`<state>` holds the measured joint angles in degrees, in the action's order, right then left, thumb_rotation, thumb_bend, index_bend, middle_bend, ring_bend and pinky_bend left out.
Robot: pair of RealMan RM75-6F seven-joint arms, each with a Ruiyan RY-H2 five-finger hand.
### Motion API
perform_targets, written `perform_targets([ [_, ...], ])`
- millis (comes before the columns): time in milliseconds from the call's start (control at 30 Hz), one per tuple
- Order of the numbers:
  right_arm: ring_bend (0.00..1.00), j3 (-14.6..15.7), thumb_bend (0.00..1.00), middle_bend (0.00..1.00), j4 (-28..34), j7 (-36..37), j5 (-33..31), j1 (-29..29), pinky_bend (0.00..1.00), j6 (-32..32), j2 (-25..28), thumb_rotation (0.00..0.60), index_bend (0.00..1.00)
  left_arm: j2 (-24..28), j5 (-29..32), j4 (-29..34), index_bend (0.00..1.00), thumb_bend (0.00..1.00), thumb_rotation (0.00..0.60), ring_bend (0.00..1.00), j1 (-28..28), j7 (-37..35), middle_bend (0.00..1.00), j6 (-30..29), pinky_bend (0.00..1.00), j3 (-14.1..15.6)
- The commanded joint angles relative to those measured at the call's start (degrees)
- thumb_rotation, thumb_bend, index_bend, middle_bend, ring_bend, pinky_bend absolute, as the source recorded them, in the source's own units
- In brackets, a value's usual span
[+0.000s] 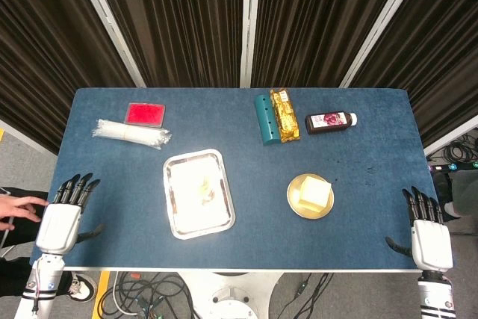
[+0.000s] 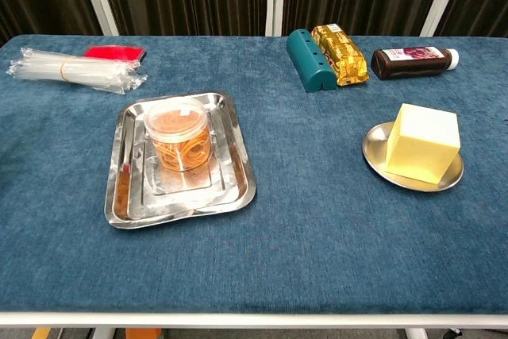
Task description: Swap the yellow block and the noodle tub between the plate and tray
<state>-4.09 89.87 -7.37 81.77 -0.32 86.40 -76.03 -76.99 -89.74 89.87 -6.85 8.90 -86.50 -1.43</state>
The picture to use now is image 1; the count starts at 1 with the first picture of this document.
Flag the white partition post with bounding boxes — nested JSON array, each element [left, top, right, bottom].
[[338, 0, 430, 88], [69, 0, 147, 88], [424, 114, 478, 156], [239, 0, 255, 88]]

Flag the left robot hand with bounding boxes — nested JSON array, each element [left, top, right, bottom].
[[35, 173, 105, 255]]

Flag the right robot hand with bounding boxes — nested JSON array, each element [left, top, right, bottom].
[[385, 185, 455, 271]]

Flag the coiled black cables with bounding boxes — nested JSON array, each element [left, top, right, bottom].
[[444, 134, 478, 163]]

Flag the black floor cable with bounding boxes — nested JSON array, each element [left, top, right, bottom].
[[283, 273, 333, 319]]

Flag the gold snack packet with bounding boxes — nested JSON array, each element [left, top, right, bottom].
[[269, 87, 302, 144]]

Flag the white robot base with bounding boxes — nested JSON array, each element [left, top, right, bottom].
[[179, 271, 285, 319]]

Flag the tangle of floor cables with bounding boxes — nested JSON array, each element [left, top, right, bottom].
[[100, 272, 199, 319]]

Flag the yellow sponge block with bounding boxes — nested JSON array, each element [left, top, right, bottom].
[[298, 174, 332, 210]]

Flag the bundle of clear straws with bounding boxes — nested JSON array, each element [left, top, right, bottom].
[[91, 118, 173, 150]]

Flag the rectangular steel tray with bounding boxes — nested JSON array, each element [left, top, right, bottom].
[[162, 148, 237, 240]]

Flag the teal plastic holder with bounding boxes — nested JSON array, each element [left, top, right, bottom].
[[254, 93, 281, 146]]

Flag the blue table cloth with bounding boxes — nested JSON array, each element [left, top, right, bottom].
[[33, 87, 445, 270]]

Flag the round steel plate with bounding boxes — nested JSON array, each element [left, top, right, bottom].
[[286, 173, 336, 220]]

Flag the white black sneaker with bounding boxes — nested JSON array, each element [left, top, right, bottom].
[[69, 273, 98, 302]]

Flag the person's bare hand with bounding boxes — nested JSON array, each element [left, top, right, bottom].
[[0, 195, 49, 231]]

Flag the dark brown pleated curtain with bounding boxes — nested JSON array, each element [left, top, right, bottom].
[[250, 0, 412, 88], [350, 0, 478, 148], [0, 0, 137, 155], [88, 0, 247, 88]]

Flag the grey trousers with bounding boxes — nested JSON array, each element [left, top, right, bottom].
[[444, 169, 478, 219]]

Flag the brown bottle white cap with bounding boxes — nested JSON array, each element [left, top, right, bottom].
[[304, 111, 359, 136]]

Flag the clear case red contents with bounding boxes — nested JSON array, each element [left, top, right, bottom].
[[123, 102, 167, 128]]

